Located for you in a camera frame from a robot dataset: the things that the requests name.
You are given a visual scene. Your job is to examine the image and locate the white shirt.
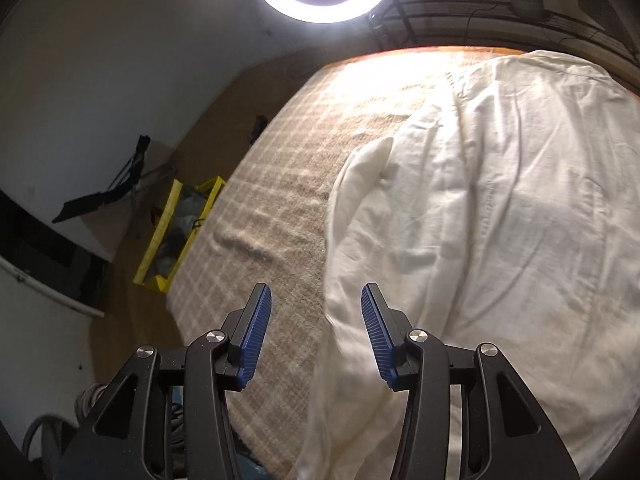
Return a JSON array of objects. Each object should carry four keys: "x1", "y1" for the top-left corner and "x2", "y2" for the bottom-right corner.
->
[{"x1": 295, "y1": 50, "x2": 640, "y2": 480}]

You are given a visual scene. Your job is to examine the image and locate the beige plaid blanket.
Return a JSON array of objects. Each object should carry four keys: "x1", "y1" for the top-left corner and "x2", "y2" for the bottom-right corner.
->
[{"x1": 167, "y1": 47, "x2": 526, "y2": 480}]

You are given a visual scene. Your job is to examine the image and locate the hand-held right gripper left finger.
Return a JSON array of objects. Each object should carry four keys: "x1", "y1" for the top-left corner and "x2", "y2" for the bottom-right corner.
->
[{"x1": 55, "y1": 282, "x2": 273, "y2": 480}]

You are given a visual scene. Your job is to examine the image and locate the grey cables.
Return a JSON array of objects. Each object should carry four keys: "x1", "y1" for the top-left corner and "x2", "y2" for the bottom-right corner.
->
[{"x1": 20, "y1": 385, "x2": 106, "y2": 461}]

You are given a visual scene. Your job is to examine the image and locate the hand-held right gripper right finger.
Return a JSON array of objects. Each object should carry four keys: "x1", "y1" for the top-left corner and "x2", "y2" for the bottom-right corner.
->
[{"x1": 360, "y1": 282, "x2": 581, "y2": 480}]

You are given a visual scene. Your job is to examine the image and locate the black folding stand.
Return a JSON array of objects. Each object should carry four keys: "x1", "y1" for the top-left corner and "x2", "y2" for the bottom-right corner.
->
[{"x1": 52, "y1": 135, "x2": 173, "y2": 238}]

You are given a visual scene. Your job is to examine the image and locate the yellow storage bag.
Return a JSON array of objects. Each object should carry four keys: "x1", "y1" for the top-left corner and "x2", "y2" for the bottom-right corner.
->
[{"x1": 134, "y1": 176, "x2": 227, "y2": 293}]

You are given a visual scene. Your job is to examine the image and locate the black low cabinet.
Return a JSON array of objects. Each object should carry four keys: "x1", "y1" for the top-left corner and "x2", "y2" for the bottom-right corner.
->
[{"x1": 0, "y1": 190, "x2": 116, "y2": 318}]

